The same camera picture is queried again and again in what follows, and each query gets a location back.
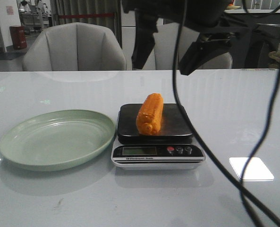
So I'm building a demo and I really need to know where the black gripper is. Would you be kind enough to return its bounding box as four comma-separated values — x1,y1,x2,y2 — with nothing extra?
122,0,248,75

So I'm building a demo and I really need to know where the orange corn cob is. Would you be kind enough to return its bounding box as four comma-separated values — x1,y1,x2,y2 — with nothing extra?
136,93,163,136

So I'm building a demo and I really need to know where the grey upholstered chair right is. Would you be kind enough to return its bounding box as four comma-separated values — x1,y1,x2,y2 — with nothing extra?
143,23,233,70

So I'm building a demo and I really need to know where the grey upholstered chair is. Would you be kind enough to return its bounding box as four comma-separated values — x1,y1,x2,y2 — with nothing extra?
143,23,233,70
22,22,127,71

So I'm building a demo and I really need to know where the white cabinet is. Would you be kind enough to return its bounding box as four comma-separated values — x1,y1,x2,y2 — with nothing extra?
121,11,136,70

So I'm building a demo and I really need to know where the fruit plate on counter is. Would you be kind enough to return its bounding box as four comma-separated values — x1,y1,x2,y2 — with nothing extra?
226,0,241,10

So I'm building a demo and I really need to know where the dark grey counter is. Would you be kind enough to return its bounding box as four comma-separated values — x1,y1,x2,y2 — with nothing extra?
229,10,280,69

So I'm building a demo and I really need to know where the black machine at right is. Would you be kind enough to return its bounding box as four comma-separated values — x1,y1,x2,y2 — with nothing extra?
245,24,280,69

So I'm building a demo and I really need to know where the grey upholstered chair left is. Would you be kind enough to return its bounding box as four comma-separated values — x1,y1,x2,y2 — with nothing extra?
22,22,127,71

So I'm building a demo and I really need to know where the olive cushion at right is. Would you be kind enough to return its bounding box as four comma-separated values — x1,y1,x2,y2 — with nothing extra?
268,51,280,69

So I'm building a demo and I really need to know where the black digital kitchen scale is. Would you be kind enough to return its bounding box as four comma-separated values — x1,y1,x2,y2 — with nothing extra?
111,104,205,170

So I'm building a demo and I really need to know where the red barrier tape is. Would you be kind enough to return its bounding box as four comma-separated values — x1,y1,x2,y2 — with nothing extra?
58,13,115,19

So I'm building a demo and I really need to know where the red trash bin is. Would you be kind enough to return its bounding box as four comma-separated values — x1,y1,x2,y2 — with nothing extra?
9,26,27,50

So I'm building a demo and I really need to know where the pale green round plate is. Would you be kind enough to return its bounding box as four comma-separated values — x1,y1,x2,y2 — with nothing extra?
0,110,116,172

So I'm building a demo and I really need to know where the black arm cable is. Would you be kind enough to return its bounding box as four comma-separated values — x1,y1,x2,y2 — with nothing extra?
172,0,280,227

